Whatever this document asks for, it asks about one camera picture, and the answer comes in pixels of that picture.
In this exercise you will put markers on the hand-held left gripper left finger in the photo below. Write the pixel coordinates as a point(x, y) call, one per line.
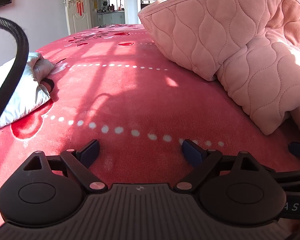
point(90, 152)

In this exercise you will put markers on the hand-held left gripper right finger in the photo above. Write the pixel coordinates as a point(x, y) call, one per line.
point(192, 152)

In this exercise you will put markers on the pink quilted garment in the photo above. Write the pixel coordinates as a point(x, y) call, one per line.
point(215, 30)

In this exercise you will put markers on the plush printed bed blanket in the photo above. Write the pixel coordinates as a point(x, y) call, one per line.
point(140, 92)

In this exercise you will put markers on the silver puffer jacket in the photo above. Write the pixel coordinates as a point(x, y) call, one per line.
point(22, 92)

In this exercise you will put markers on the white room door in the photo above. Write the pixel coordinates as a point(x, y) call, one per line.
point(75, 22)

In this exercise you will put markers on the kitchen cabinets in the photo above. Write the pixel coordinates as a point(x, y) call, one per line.
point(112, 17)

